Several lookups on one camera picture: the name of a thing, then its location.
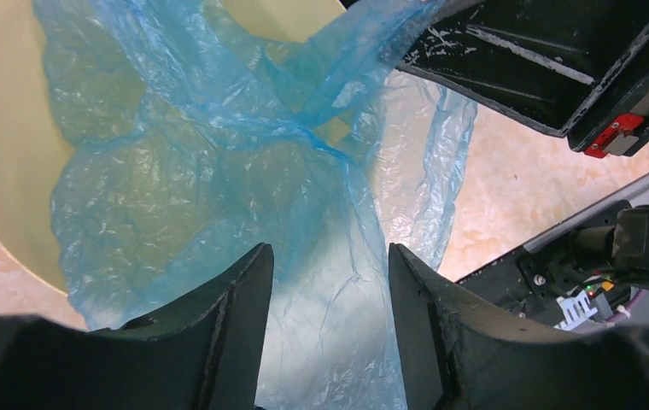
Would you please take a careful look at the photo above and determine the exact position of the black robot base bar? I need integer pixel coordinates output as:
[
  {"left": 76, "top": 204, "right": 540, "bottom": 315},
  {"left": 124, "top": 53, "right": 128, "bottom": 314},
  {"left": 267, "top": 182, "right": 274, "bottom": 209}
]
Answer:
[{"left": 458, "top": 200, "right": 649, "bottom": 327}]

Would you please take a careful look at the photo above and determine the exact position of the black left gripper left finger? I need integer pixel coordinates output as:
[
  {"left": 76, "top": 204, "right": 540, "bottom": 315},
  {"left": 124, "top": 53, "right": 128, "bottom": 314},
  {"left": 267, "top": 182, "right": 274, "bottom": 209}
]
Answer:
[{"left": 0, "top": 243, "right": 274, "bottom": 409}]

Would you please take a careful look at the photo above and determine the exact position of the blue plastic trash bag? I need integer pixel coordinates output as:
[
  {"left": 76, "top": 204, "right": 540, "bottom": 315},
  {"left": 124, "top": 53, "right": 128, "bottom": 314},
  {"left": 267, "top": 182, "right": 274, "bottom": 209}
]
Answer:
[{"left": 32, "top": 1, "right": 477, "bottom": 409}]

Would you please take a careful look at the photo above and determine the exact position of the yellow paper trash bin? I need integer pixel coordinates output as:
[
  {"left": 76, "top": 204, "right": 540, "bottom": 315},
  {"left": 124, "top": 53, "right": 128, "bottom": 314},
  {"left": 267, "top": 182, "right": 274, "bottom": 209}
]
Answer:
[{"left": 0, "top": 0, "right": 354, "bottom": 296}]

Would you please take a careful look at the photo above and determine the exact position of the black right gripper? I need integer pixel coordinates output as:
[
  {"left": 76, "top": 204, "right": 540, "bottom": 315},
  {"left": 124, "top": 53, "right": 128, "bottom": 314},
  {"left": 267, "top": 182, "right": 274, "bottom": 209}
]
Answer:
[{"left": 400, "top": 1, "right": 649, "bottom": 158}]

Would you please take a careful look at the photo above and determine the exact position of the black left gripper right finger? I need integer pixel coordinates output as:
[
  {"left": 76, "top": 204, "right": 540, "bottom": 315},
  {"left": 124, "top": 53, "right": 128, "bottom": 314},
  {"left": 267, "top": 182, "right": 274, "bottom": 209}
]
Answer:
[{"left": 389, "top": 244, "right": 649, "bottom": 409}]

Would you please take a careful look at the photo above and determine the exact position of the white slotted cable duct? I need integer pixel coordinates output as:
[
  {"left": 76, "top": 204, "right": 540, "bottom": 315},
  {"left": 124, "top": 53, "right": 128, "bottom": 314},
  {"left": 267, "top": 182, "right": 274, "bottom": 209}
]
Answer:
[{"left": 553, "top": 290, "right": 599, "bottom": 331}]

